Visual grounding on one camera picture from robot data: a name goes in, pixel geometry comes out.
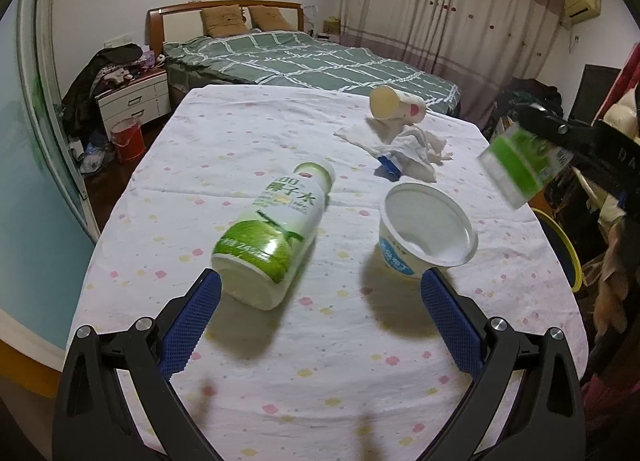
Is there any white nightstand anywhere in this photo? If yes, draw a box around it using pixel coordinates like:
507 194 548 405
96 70 171 139

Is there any brown right pillow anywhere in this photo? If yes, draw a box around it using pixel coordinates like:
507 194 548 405
248 6 296 32

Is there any black bin yellow rim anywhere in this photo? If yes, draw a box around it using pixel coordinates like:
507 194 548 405
532 207 584 293

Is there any wooden bed headboard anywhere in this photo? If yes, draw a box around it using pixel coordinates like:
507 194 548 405
146 0 305 56

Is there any blue white small wrapper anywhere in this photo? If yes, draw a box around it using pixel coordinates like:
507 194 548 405
378 155 402 181

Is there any green checked bed quilt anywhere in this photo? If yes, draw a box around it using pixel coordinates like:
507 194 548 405
164 31 461 115

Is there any white paper cup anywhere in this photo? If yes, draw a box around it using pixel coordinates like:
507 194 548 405
369 86 426 124

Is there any brown pillow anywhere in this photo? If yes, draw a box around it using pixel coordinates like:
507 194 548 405
248 6 296 32
201 5 250 38

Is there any dark clothes pile on nightstand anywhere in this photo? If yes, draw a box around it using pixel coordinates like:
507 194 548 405
62 44 142 146

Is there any brown left pillow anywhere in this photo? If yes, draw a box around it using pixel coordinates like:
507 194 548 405
201 5 250 38

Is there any black television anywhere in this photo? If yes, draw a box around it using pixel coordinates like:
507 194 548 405
568 64 620 124

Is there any green white carton box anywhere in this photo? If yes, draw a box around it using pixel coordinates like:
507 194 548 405
478 124 574 210

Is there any green white drink bottle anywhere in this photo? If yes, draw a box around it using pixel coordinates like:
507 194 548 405
212 158 335 311

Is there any wall air conditioner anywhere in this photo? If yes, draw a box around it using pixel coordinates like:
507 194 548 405
564 0 601 25

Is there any red bucket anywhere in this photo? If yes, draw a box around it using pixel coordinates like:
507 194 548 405
111 117 145 163

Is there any cream puffer jacket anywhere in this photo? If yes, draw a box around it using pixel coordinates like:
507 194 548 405
603 88 639 142

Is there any pink white curtain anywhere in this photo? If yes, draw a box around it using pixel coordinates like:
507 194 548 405
340 0 564 126

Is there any white plastic yogurt bowl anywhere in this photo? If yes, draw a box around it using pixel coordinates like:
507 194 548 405
378 181 478 278

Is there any white tissue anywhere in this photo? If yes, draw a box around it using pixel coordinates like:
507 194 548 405
335 117 452 182

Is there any clothes pile on cabinet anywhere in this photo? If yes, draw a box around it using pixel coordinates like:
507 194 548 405
483 77 564 141

